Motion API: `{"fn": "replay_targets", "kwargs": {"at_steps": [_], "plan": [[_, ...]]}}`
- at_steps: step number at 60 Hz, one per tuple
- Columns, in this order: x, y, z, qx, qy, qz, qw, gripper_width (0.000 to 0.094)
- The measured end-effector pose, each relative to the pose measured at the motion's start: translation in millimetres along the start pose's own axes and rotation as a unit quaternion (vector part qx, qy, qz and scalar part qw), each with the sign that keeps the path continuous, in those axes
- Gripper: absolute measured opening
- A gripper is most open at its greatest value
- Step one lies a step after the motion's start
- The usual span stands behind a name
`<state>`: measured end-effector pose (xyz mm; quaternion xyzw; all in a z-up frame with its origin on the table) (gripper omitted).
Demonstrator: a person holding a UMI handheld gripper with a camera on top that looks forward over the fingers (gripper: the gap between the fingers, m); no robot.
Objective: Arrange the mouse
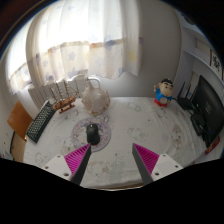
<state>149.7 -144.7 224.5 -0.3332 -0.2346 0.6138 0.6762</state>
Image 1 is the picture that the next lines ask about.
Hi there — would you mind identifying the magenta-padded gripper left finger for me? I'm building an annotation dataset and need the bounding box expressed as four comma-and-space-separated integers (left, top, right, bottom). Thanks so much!
41, 143, 92, 186

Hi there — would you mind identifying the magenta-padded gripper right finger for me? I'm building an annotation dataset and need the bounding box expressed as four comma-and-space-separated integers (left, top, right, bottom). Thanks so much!
131, 143, 184, 186

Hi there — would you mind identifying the black computer mouse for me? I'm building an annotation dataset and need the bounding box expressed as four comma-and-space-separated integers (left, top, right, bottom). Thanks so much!
86, 123, 101, 146

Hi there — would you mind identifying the round printed mouse pad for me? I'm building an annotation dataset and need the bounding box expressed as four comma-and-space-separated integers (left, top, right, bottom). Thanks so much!
71, 115, 112, 153

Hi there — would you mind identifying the white printed tablecloth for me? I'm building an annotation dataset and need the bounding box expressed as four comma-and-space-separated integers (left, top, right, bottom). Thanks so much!
23, 96, 209, 189

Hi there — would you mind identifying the black keyboard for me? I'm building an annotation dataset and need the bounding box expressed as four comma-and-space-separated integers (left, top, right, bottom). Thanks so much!
25, 100, 57, 144

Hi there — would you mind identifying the wooden model sailing ship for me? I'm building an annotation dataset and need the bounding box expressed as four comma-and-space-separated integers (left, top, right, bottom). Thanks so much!
49, 79, 80, 115

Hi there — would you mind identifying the black box device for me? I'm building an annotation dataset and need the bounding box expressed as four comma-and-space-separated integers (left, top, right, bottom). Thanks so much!
190, 113, 209, 137

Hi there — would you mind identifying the cartoon boy figurine clock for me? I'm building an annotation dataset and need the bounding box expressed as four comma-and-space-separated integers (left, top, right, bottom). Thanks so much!
153, 78, 174, 108

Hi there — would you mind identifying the red flat object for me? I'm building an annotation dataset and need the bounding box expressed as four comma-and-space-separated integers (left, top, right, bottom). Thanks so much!
204, 135, 221, 156

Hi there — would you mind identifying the black router with antennas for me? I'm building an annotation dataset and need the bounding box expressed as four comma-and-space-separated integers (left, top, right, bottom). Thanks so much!
175, 81, 198, 111

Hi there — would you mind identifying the orange wooden chair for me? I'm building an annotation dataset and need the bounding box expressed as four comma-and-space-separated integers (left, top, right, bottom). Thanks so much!
7, 100, 34, 163

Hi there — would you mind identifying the white radiator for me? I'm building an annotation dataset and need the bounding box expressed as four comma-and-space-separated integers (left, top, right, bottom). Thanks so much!
27, 73, 88, 111

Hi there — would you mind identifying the black computer monitor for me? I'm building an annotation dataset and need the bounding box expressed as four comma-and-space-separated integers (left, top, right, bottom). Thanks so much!
191, 74, 224, 148

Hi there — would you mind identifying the white star-print curtain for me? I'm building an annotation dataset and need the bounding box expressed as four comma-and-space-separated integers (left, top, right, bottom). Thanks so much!
8, 0, 143, 94

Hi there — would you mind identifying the white wall shelf unit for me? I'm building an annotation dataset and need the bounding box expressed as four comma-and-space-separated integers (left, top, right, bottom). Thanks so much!
181, 13, 224, 81

